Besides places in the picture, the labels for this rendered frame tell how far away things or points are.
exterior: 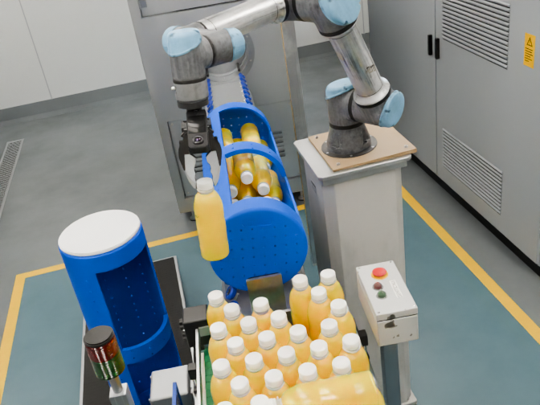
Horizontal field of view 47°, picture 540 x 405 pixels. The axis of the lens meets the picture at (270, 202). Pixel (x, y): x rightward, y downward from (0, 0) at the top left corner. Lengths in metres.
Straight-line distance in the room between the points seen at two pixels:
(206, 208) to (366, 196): 0.76
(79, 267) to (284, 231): 0.73
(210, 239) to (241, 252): 0.25
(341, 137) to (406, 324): 0.77
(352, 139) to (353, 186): 0.16
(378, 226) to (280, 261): 0.49
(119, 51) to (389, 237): 4.99
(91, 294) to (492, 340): 1.81
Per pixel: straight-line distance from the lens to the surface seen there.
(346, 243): 2.16
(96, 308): 2.22
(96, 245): 2.12
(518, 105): 3.19
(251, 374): 1.43
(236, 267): 1.80
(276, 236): 1.75
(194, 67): 1.40
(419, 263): 3.53
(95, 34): 6.77
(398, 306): 1.52
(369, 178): 2.07
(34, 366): 3.44
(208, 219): 1.50
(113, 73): 6.86
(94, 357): 1.36
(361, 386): 1.24
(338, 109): 2.04
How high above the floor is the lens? 2.07
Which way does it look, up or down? 29 degrees down
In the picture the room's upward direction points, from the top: 9 degrees counter-clockwise
